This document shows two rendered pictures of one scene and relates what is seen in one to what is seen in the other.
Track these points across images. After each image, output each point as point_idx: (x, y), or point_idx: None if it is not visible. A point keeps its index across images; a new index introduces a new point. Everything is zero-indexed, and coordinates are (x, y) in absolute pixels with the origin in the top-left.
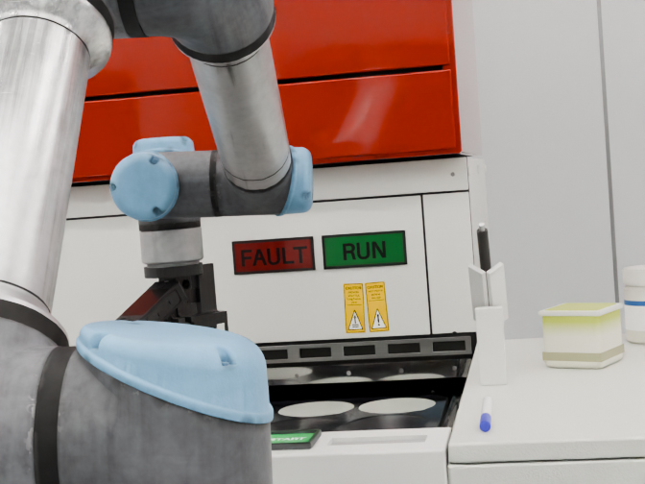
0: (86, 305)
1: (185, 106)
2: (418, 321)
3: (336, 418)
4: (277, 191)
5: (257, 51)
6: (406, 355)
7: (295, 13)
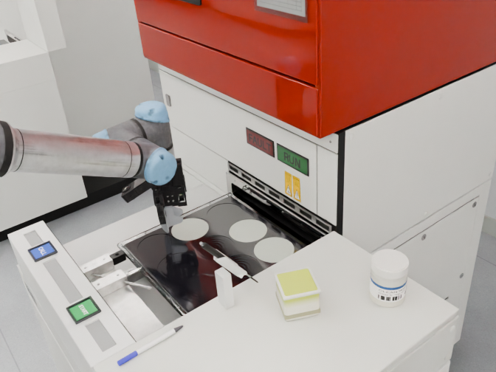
0: (204, 128)
1: (215, 58)
2: (312, 205)
3: (235, 247)
4: (139, 177)
5: (18, 168)
6: (305, 218)
7: (252, 25)
